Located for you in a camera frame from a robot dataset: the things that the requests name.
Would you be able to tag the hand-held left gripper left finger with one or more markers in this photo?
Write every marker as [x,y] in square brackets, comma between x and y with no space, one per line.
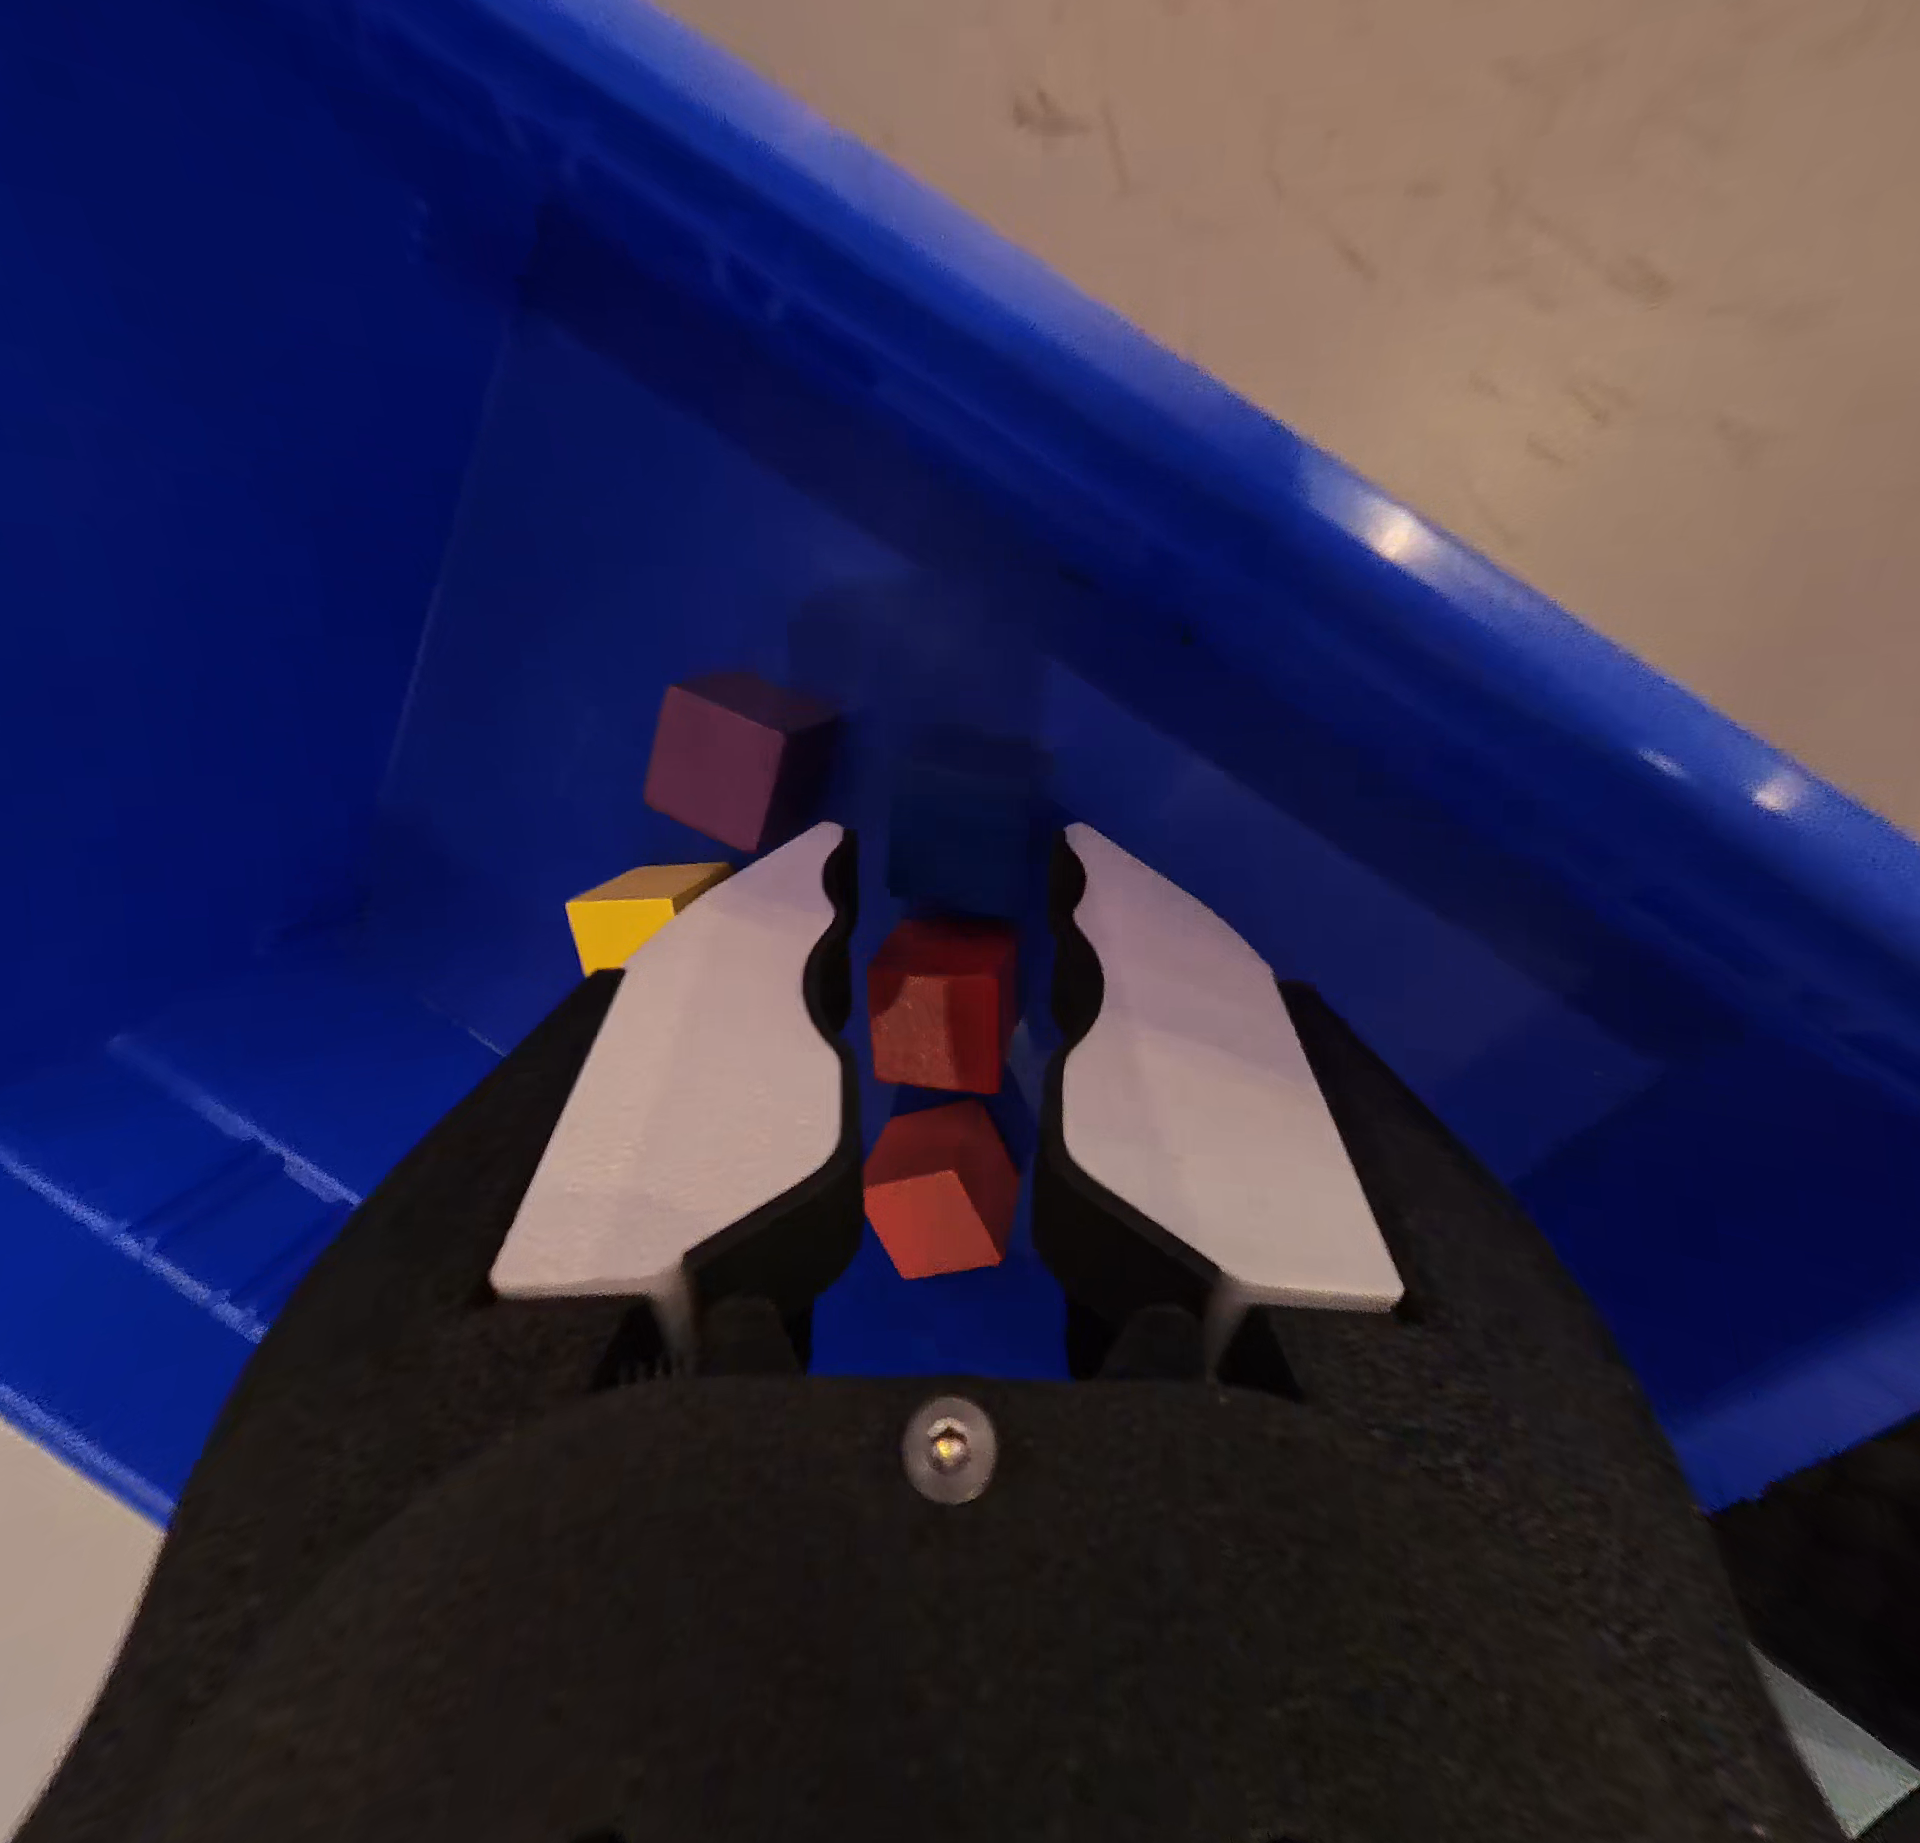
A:
[690,1123]

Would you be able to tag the orange wooden cube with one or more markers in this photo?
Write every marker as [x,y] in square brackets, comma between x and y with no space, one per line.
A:
[938,1199]

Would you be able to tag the red wooden cube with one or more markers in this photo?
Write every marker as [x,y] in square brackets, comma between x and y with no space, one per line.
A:
[938,1011]

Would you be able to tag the yellow wooden cube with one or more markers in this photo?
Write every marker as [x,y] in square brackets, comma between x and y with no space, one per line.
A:
[630,920]

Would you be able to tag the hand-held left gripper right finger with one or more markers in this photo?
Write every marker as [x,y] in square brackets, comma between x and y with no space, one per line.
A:
[1216,1123]

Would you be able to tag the purple wooden cube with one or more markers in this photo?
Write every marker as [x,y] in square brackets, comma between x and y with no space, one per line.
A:
[728,764]

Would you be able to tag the blue plastic bin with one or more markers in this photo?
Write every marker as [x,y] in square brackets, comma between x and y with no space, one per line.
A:
[301,373]

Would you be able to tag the blue wooden cube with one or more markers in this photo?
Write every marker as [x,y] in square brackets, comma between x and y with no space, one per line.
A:
[961,838]

